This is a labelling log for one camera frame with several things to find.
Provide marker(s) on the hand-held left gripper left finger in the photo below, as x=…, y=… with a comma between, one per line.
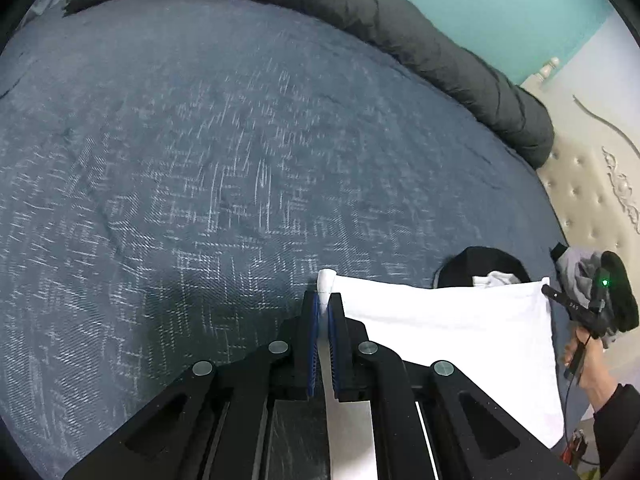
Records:
x=314, y=355

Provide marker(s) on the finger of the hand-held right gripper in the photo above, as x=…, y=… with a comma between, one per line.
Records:
x=557, y=296

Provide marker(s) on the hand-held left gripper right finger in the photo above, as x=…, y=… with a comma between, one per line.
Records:
x=336, y=355

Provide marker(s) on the white polo shirt black trim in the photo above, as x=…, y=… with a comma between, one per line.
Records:
x=450, y=325

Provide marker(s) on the person's right forearm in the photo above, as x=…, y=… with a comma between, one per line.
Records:
x=620, y=430

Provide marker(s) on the person's right hand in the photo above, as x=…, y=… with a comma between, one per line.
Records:
x=597, y=370

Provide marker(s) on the grey fleece garment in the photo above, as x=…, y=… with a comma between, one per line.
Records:
x=580, y=272

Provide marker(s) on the black garment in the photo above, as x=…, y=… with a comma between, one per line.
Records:
x=625, y=290

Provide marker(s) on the cream tufted headboard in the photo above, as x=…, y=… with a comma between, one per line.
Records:
x=590, y=185

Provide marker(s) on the red floor clutter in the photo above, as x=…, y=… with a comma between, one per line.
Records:
x=577, y=447

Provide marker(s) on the blue patterned bed sheet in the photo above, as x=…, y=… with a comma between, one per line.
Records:
x=200, y=160

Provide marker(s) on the dark grey rolled duvet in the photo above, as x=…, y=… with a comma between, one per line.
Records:
x=400, y=15

